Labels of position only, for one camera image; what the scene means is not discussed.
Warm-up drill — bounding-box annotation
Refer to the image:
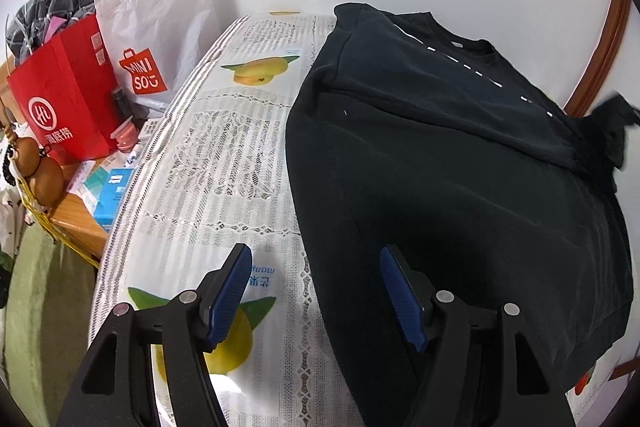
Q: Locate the fruit print tablecloth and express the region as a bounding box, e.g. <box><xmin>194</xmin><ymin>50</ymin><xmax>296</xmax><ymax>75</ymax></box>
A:
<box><xmin>89</xmin><ymin>11</ymin><xmax>626</xmax><ymax>427</ymax></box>

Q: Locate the wooden side table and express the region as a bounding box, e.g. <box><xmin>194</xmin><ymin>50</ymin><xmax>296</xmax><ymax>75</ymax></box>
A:
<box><xmin>0</xmin><ymin>57</ymin><xmax>138</xmax><ymax>258</ymax></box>

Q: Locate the brown gourd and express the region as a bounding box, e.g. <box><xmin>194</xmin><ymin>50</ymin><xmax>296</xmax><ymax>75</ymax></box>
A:
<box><xmin>10</xmin><ymin>132</ymin><xmax>66</xmax><ymax>210</ymax></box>

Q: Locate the white remote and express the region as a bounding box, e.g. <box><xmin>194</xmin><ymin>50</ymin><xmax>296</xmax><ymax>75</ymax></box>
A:
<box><xmin>137</xmin><ymin>117</ymin><xmax>163</xmax><ymax>142</ymax></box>

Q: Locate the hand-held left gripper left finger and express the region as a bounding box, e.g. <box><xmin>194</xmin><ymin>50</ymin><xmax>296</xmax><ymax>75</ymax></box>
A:
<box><xmin>55</xmin><ymin>243</ymin><xmax>254</xmax><ymax>427</ymax></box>

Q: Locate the yellow cable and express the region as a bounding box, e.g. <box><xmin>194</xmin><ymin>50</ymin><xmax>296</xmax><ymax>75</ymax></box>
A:
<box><xmin>20</xmin><ymin>177</ymin><xmax>101</xmax><ymax>268</ymax></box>

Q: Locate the red paper bag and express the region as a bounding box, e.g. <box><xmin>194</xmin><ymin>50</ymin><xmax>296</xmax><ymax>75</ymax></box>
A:
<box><xmin>7</xmin><ymin>14</ymin><xmax>126</xmax><ymax>165</ymax></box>

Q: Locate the green blanket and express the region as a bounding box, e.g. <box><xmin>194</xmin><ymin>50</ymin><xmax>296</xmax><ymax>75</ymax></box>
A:
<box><xmin>0</xmin><ymin>227</ymin><xmax>101</xmax><ymax>408</ymax></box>

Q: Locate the white shopping bag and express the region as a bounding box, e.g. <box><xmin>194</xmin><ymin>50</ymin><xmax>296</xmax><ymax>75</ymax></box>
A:
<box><xmin>94</xmin><ymin>0</ymin><xmax>208</xmax><ymax>108</ymax></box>

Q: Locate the black t-shirt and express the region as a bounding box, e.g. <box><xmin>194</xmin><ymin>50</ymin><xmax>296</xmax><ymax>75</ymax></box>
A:
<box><xmin>286</xmin><ymin>2</ymin><xmax>632</xmax><ymax>427</ymax></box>

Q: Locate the wooden door frame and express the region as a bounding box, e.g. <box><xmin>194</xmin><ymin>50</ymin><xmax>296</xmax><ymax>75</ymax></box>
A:
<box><xmin>564</xmin><ymin>0</ymin><xmax>632</xmax><ymax>118</ymax></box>

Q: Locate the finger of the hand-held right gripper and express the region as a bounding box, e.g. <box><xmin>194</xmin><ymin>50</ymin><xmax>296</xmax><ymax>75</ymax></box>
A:
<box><xmin>592</xmin><ymin>93</ymin><xmax>640</xmax><ymax>172</ymax></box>

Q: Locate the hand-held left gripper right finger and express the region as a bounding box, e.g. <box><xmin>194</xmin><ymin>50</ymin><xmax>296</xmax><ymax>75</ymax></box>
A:
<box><xmin>379</xmin><ymin>244</ymin><xmax>583</xmax><ymax>427</ymax></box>

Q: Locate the dark small bottle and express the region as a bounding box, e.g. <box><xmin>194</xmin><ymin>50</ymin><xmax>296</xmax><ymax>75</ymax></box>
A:
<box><xmin>111</xmin><ymin>88</ymin><xmax>132</xmax><ymax>118</ymax></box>

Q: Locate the small pink jar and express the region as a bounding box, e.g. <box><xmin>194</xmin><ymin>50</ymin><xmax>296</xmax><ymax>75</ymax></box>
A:
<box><xmin>111</xmin><ymin>123</ymin><xmax>137</xmax><ymax>150</ymax></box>

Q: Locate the blue box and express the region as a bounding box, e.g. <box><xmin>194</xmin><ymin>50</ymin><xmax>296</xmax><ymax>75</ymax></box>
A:
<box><xmin>92</xmin><ymin>167</ymin><xmax>136</xmax><ymax>230</ymax></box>

